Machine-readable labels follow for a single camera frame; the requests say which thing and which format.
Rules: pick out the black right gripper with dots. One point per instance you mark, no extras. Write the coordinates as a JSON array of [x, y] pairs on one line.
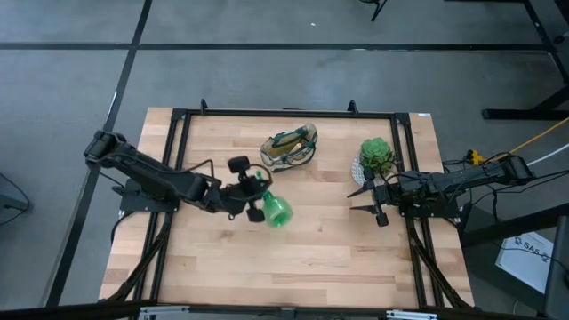
[[382, 193]]

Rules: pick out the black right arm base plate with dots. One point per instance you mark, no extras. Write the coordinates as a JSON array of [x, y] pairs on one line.
[[438, 212]]

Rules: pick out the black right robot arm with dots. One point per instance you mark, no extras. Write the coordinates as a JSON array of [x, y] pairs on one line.
[[458, 180]]

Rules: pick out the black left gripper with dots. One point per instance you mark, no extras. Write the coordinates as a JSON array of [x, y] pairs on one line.
[[235, 195]]

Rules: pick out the grey upright panel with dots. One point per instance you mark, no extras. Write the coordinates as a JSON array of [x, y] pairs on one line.
[[558, 275]]

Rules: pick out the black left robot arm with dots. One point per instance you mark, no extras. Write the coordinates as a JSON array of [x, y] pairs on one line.
[[151, 175]]

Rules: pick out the black aluminium table frame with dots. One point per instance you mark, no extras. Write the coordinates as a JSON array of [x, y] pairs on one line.
[[222, 112]]

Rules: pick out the black chair base leg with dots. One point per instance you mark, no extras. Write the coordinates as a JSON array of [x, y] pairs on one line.
[[378, 10]]

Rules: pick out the white printed cardboard box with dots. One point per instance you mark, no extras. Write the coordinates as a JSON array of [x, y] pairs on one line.
[[524, 262]]

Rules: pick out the black diagonal table leg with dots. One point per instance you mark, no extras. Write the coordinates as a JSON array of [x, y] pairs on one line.
[[511, 229]]

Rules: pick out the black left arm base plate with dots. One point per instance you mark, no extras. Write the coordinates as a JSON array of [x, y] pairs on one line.
[[142, 205]]

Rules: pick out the succulent plant in white pot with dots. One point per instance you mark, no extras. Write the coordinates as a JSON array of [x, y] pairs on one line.
[[375, 153]]

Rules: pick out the black desk leg frame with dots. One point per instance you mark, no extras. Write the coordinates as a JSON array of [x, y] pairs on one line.
[[540, 33]]

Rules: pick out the black crossbar with grey brackets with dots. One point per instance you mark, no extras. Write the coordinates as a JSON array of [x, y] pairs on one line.
[[284, 312]]

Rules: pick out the green plastic spray bottle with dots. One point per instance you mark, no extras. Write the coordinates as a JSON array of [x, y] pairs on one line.
[[276, 210]]

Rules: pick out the clear green-trimmed gardening bag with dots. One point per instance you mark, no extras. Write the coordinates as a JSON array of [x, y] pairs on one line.
[[289, 149]]

